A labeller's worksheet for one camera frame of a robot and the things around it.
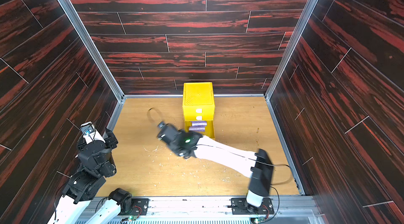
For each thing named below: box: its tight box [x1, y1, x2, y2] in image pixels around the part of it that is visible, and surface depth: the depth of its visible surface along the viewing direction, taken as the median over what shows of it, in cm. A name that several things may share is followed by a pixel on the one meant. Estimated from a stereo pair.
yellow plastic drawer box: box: [182, 82, 216, 140], surface depth 93 cm
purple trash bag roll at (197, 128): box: [188, 125, 206, 132], surface depth 101 cm
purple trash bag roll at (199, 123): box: [190, 120, 208, 127], surface depth 103 cm
